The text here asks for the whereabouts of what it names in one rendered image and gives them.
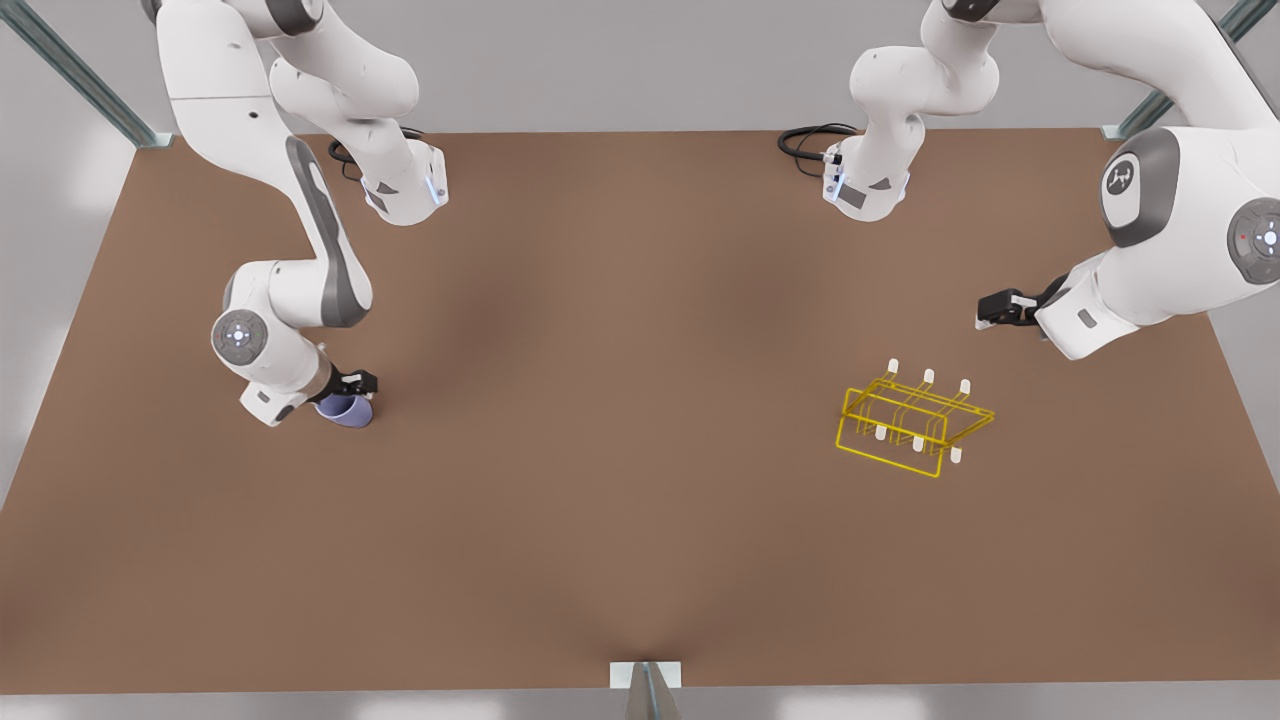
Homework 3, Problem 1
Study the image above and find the purple cup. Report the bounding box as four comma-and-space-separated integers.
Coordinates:
314, 393, 374, 430

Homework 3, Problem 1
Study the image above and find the yellow wire cup holder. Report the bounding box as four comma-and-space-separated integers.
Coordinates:
835, 357, 997, 480

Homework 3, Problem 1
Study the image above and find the black cable loop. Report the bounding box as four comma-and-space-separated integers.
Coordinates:
777, 123, 862, 182
327, 127, 425, 184

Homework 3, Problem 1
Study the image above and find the silver frame post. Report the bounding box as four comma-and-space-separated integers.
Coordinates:
0, 0, 173, 150
609, 660, 684, 720
1100, 0, 1280, 142

